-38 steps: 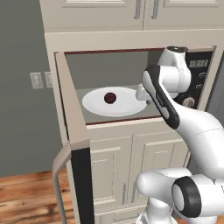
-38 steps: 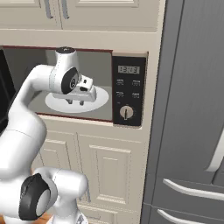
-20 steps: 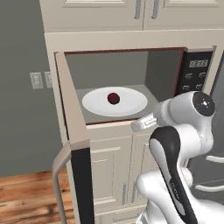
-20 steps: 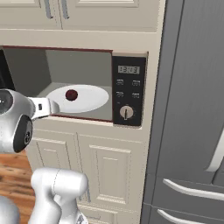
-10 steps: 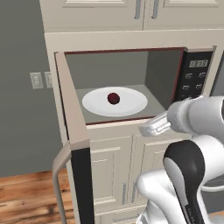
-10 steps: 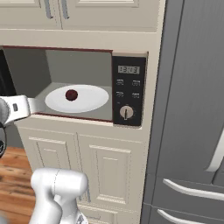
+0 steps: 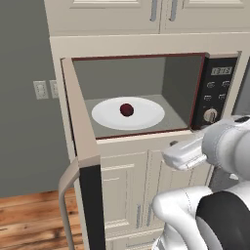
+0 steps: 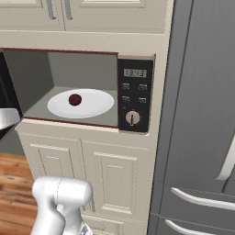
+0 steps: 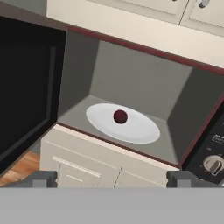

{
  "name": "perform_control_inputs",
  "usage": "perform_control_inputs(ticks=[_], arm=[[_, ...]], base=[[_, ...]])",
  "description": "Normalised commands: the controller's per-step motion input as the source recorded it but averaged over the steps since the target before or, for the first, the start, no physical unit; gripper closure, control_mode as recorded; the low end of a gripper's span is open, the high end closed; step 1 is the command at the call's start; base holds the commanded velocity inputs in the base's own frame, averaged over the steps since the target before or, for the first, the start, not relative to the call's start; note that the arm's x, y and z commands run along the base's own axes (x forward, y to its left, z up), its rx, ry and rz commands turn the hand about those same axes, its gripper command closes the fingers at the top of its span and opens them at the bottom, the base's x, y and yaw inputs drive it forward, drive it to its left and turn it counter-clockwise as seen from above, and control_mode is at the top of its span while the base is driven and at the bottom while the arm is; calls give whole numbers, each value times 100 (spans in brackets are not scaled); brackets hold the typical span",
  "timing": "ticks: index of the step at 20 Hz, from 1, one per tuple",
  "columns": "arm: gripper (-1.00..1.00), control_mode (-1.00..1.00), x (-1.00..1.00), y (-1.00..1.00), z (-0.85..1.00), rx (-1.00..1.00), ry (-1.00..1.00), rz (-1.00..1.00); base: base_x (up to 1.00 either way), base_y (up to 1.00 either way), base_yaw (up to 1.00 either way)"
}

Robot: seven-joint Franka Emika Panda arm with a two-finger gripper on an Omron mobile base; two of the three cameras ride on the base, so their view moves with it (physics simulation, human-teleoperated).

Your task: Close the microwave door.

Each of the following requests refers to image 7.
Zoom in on cream base cupboard door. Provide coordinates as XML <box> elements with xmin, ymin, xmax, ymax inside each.
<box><xmin>99</xmin><ymin>150</ymin><xmax>149</xmax><ymax>239</ymax></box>
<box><xmin>142</xmin><ymin>148</ymin><xmax>214</xmax><ymax>229</ymax></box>

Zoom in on cream tall cupboard frame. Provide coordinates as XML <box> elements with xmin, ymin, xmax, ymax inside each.
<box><xmin>48</xmin><ymin>31</ymin><xmax>250</xmax><ymax>250</ymax></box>

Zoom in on dark red round fruit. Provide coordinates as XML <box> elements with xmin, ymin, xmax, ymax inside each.
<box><xmin>119</xmin><ymin>103</ymin><xmax>135</xmax><ymax>118</ymax></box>

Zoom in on grey cupboard door handle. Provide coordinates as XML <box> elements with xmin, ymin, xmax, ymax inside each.
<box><xmin>146</xmin><ymin>204</ymin><xmax>153</xmax><ymax>228</ymax></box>
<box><xmin>135</xmin><ymin>203</ymin><xmax>143</xmax><ymax>229</ymax></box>
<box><xmin>168</xmin><ymin>0</ymin><xmax>179</xmax><ymax>22</ymax></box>
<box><xmin>149</xmin><ymin>0</ymin><xmax>159</xmax><ymax>22</ymax></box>

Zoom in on beige microwave door handle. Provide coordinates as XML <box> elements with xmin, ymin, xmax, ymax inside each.
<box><xmin>58</xmin><ymin>157</ymin><xmax>81</xmax><ymax>250</ymax></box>

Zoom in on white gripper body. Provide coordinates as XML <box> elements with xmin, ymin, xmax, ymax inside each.
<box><xmin>161</xmin><ymin>134</ymin><xmax>209</xmax><ymax>172</ymax></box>

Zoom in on white round plate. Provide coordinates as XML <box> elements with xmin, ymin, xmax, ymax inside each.
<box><xmin>91</xmin><ymin>96</ymin><xmax>166</xmax><ymax>132</ymax></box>

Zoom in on white wall socket plate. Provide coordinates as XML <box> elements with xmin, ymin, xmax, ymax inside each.
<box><xmin>32</xmin><ymin>80</ymin><xmax>50</xmax><ymax>101</ymax></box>
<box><xmin>49</xmin><ymin>79</ymin><xmax>60</xmax><ymax>100</ymax></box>

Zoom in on black and beige microwave oven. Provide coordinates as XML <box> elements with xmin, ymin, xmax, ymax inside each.
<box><xmin>62</xmin><ymin>52</ymin><xmax>242</xmax><ymax>141</ymax></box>

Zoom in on cream wall cupboard door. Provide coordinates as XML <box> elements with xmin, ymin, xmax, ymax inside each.
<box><xmin>159</xmin><ymin>0</ymin><xmax>250</xmax><ymax>34</ymax></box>
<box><xmin>43</xmin><ymin>0</ymin><xmax>161</xmax><ymax>36</ymax></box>

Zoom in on beige microwave door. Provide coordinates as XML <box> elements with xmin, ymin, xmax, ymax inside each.
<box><xmin>61</xmin><ymin>57</ymin><xmax>107</xmax><ymax>250</ymax></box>

